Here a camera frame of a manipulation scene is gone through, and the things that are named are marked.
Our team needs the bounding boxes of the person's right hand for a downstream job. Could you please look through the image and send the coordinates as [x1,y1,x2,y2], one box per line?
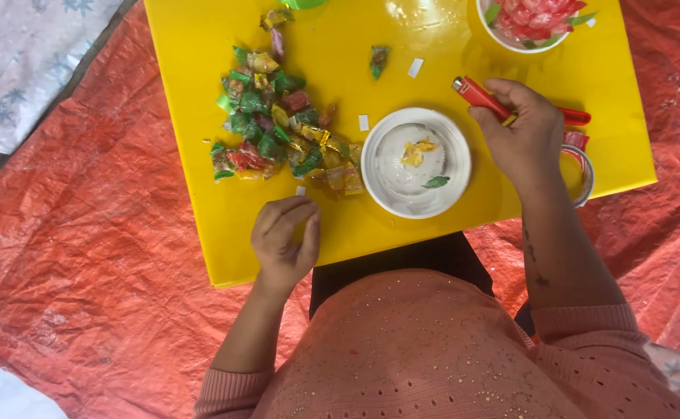
[468,78,566,194]

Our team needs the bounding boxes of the person's left hand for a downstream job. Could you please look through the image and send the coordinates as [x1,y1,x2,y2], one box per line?
[250,196,322,293]

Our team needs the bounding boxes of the red lighter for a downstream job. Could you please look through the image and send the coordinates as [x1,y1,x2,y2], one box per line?
[451,76,519,126]

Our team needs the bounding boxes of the red wrapper piece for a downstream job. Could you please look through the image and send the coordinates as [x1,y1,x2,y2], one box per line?
[563,131,591,152]

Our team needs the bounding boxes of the clear tape roll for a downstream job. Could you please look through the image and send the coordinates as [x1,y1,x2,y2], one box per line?
[560,144,596,208]

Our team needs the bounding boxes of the white bowl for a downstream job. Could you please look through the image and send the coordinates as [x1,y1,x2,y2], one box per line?
[475,0,584,55]

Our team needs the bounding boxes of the yellow wrapper scrap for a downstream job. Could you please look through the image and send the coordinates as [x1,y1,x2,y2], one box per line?
[400,137,440,168]

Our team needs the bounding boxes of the black trousers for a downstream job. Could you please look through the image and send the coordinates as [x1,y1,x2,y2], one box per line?
[309,231,536,337]

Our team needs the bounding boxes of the pile of candy wrappers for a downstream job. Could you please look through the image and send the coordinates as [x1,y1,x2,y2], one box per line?
[209,45,366,197]

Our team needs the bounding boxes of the red wrapper flower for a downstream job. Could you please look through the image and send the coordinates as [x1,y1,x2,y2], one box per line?
[484,0,599,50]

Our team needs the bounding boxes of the white round plastic lid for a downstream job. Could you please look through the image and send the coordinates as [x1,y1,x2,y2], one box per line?
[360,107,473,220]

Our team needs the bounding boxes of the green folded candy wrapper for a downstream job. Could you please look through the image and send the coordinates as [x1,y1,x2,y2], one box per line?
[369,45,390,81]

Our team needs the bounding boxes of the pink knitted sweater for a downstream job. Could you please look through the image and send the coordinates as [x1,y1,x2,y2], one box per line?
[193,268,680,419]

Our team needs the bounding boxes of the yellow low table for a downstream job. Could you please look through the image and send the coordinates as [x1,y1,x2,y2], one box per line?
[143,0,658,289]

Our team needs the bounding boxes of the orange tarpaulin mat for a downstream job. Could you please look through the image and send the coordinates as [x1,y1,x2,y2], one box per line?
[0,0,680,419]

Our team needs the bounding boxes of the purple candy wrapper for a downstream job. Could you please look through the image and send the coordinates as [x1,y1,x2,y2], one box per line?
[269,27,286,64]

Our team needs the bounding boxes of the yellow twisted candy wrapper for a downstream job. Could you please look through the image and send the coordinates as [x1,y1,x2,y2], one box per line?
[259,7,295,32]

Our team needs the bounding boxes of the white sheet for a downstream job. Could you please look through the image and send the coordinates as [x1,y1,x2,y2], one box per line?
[0,348,70,419]

